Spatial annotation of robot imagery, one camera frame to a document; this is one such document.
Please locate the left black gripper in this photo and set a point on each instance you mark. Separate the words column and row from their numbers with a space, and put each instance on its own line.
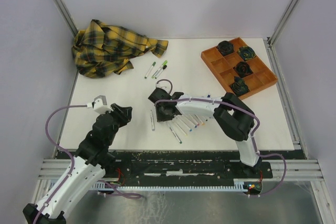
column 124, row 113

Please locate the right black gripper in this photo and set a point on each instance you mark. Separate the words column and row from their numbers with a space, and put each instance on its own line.
column 160, row 117

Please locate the pink cap marker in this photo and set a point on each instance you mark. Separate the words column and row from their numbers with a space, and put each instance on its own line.
column 180, row 128

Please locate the purple cap marker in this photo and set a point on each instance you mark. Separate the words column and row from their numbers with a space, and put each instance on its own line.
column 152, row 120

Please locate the yellow marker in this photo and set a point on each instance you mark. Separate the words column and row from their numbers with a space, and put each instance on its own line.
column 201, row 122

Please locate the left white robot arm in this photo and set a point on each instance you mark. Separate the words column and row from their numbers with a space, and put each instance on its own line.
column 88, row 165

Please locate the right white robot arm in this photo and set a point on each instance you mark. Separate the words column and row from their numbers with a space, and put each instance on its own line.
column 233, row 116

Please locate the black cap marker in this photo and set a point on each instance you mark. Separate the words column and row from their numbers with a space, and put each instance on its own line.
column 160, row 72

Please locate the light green cap marker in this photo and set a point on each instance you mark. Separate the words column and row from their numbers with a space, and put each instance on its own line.
column 159, row 69

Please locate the yellow plaid shirt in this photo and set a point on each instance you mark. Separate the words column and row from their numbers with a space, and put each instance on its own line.
column 101, row 50

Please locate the orange compartment tray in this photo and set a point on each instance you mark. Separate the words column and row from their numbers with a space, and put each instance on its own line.
column 222, row 67

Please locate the dark floral rolled sock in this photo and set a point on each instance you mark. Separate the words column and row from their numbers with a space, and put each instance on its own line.
column 243, row 69

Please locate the green blue rolled sock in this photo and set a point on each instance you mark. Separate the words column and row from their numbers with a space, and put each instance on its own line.
column 246, row 53

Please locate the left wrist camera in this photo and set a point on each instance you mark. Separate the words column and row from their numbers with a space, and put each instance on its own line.
column 99, row 105

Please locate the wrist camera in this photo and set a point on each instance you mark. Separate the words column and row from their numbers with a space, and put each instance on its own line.
column 99, row 105
column 162, row 86

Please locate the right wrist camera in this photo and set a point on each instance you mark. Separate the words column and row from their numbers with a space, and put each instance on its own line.
column 162, row 86

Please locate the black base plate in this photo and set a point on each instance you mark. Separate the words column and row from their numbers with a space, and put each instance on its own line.
column 182, row 168

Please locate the right aluminium frame post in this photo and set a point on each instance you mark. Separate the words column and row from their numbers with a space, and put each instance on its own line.
column 282, row 22

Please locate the aluminium frame post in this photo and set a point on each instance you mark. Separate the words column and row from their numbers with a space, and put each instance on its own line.
column 282, row 22
column 66, row 16

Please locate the left aluminium frame post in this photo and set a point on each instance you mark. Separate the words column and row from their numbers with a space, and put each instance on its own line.
column 66, row 16

